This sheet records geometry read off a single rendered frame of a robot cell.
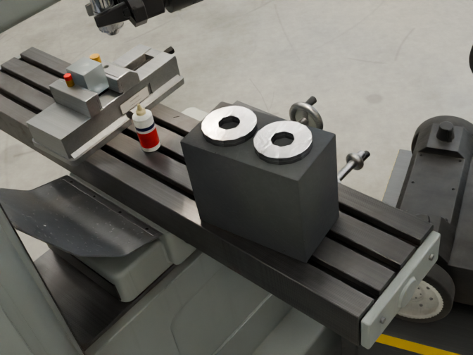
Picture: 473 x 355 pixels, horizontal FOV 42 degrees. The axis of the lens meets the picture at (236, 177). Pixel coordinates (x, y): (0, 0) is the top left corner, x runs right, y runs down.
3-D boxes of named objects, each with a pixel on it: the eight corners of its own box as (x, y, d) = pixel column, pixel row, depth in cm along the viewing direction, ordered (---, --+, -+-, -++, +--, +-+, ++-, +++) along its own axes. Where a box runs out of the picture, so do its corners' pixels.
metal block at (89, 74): (91, 79, 137) (83, 55, 133) (109, 86, 134) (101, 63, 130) (74, 91, 134) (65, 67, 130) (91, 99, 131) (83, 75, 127)
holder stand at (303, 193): (236, 179, 118) (219, 93, 105) (340, 215, 108) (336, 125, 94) (199, 220, 112) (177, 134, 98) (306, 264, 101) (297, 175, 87)
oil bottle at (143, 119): (151, 138, 132) (139, 96, 124) (165, 144, 129) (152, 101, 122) (138, 148, 130) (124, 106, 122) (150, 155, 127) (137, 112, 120)
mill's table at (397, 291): (39, 67, 176) (29, 44, 171) (443, 258, 108) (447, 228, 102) (-32, 110, 165) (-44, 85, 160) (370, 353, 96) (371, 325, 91)
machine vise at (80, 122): (143, 65, 154) (131, 27, 146) (186, 82, 146) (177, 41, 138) (32, 144, 136) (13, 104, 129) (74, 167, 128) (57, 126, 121)
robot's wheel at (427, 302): (451, 315, 150) (459, 263, 137) (448, 332, 147) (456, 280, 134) (369, 296, 158) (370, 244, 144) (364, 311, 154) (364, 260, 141)
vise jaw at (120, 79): (103, 67, 142) (98, 52, 140) (140, 81, 136) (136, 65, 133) (84, 80, 139) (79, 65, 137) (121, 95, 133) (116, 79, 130)
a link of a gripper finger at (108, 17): (91, 13, 107) (124, 1, 109) (97, 29, 109) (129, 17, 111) (94, 16, 106) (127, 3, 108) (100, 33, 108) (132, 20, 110)
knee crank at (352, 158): (359, 152, 187) (358, 136, 183) (376, 159, 183) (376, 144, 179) (316, 195, 176) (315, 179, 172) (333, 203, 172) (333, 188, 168)
